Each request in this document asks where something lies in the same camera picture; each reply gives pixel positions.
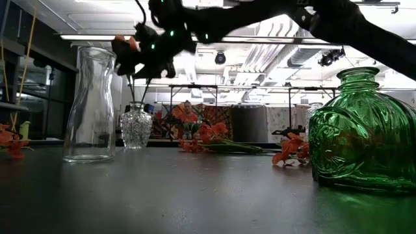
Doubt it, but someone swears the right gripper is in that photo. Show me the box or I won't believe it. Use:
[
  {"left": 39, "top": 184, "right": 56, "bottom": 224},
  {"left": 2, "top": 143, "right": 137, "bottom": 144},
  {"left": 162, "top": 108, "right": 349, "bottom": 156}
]
[{"left": 111, "top": 22, "right": 198, "bottom": 80}]

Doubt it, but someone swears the orange blossom spray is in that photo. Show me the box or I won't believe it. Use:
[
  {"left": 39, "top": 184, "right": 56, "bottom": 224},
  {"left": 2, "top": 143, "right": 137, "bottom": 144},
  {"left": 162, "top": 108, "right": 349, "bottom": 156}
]
[
  {"left": 272, "top": 131, "right": 310, "bottom": 166},
  {"left": 177, "top": 122, "right": 265, "bottom": 154},
  {"left": 0, "top": 122, "right": 33, "bottom": 159}
]

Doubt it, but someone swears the slim cut-crystal vase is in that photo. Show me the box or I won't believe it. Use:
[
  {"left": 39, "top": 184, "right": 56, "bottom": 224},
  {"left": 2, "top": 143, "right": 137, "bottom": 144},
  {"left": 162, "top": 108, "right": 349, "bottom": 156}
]
[{"left": 304, "top": 102, "right": 323, "bottom": 131}]

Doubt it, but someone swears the green glass vase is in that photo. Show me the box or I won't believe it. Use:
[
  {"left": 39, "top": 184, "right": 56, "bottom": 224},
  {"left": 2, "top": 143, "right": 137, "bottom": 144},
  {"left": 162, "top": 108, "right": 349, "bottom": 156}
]
[{"left": 307, "top": 66, "right": 416, "bottom": 195}]

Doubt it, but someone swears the round cut-crystal vase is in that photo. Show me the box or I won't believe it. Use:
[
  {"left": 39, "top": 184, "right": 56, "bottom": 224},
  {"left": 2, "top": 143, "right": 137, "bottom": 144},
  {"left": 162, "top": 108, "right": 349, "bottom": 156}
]
[{"left": 119, "top": 101, "right": 153, "bottom": 150}]

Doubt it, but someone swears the person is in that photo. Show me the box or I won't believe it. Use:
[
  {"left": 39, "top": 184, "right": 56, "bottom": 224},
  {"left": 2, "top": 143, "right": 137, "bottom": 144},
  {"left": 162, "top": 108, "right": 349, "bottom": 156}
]
[{"left": 177, "top": 99, "right": 201, "bottom": 131}]

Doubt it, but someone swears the smooth clear glass carafe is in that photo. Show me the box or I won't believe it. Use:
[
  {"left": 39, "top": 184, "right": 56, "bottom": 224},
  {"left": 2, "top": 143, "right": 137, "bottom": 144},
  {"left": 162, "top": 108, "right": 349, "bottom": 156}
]
[{"left": 62, "top": 46, "right": 117, "bottom": 163}]

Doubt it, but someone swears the colourful patterned tapestry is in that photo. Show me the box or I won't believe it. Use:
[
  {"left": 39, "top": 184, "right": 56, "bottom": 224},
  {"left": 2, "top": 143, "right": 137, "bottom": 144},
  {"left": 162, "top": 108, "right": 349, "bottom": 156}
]
[{"left": 152, "top": 103, "right": 233, "bottom": 142}]

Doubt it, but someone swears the dark shelving unit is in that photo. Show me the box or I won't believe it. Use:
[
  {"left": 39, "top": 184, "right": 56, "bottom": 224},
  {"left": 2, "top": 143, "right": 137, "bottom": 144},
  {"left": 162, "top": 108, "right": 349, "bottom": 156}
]
[{"left": 0, "top": 0, "right": 79, "bottom": 141}]

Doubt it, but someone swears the dark grey partition panel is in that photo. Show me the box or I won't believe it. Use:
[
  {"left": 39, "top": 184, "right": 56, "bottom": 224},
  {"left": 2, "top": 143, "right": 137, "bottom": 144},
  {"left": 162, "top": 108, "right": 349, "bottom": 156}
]
[{"left": 232, "top": 105, "right": 268, "bottom": 143}]

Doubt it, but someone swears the yellow-green bottle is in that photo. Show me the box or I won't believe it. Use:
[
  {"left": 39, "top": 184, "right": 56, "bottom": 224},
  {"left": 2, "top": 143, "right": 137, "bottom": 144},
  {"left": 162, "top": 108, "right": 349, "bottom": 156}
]
[{"left": 18, "top": 120, "right": 31, "bottom": 141}]

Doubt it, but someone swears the white patterned curtain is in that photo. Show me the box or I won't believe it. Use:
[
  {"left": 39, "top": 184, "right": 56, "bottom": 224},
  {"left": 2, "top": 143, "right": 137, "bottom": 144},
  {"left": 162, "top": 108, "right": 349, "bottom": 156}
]
[{"left": 266, "top": 105, "right": 309, "bottom": 135}]

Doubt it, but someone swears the black ceiling spotlight cluster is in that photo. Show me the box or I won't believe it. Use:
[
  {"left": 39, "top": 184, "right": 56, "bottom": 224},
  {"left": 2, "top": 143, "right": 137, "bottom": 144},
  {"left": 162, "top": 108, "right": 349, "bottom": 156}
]
[{"left": 318, "top": 48, "right": 346, "bottom": 68}]

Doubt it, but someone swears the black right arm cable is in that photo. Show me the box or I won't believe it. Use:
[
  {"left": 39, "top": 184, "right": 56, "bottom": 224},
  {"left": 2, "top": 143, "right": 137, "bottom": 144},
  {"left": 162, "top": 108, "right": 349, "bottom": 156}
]
[{"left": 134, "top": 0, "right": 148, "bottom": 26}]

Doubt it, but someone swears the black dome ceiling camera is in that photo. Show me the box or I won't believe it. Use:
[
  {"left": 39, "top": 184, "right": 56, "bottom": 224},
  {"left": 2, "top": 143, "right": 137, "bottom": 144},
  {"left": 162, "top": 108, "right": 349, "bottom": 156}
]
[{"left": 214, "top": 51, "right": 228, "bottom": 66}]

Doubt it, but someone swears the black overhead light rail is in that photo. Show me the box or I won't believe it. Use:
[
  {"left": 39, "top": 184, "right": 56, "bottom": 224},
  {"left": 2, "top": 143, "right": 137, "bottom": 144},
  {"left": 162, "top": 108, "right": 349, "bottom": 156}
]
[{"left": 59, "top": 33, "right": 416, "bottom": 46}]

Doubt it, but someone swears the yellow cord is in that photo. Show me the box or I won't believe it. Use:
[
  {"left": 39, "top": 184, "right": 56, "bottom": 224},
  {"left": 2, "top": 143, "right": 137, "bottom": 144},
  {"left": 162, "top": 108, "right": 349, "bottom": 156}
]
[
  {"left": 0, "top": 40, "right": 10, "bottom": 102},
  {"left": 10, "top": 12, "right": 37, "bottom": 133}
]

